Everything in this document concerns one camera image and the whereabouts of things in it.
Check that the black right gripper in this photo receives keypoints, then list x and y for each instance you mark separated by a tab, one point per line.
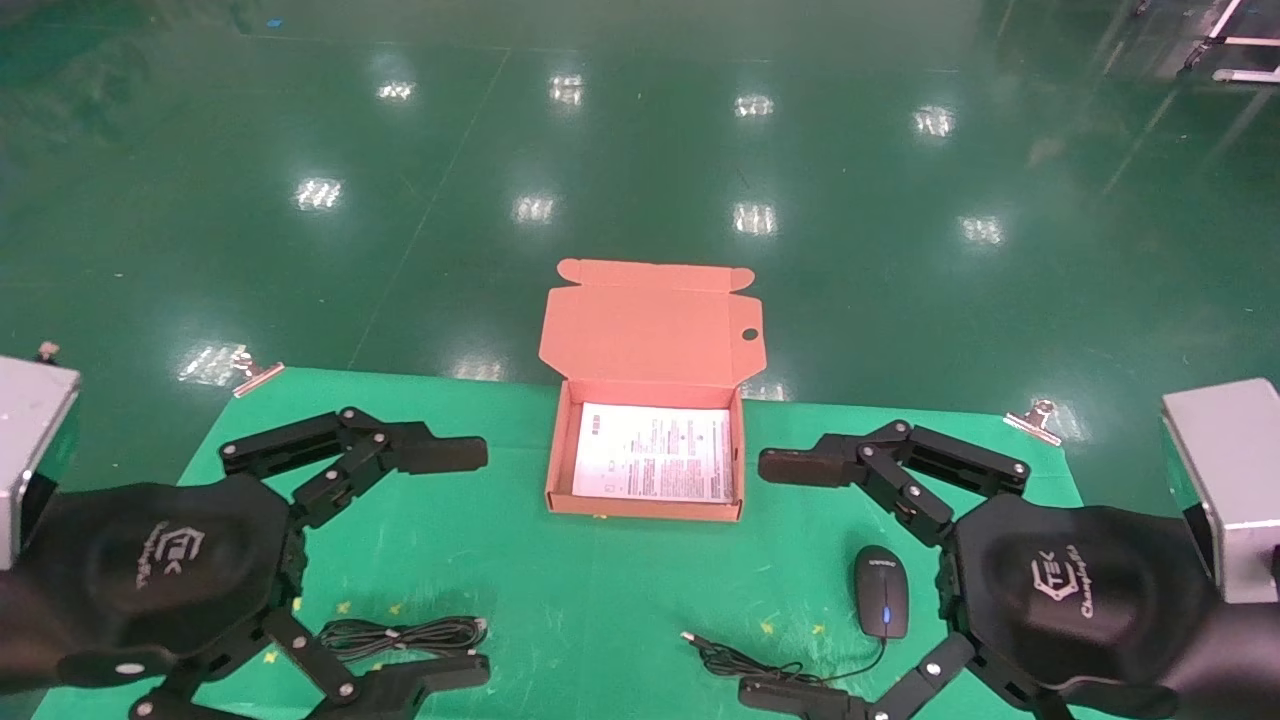
1080	590

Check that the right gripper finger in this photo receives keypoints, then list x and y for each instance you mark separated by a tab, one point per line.
800	698

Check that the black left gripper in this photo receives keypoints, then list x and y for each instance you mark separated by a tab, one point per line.
150	570

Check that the orange cardboard box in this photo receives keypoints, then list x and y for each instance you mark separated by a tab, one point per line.
650	330

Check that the green table mat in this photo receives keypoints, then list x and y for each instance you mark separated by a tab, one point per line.
500	580

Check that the metal binder clip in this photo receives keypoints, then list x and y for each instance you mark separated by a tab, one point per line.
1035	425
255	378

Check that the white printed instruction sheet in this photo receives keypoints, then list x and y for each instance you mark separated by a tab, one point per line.
650	450

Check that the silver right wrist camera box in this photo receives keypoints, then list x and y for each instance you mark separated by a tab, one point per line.
1230	480

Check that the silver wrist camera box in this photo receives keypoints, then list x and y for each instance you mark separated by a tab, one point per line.
1230	480
30	440

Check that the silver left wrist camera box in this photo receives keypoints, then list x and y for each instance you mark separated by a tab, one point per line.
30	440

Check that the white metal frame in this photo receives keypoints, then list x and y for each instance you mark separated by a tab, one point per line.
1250	41

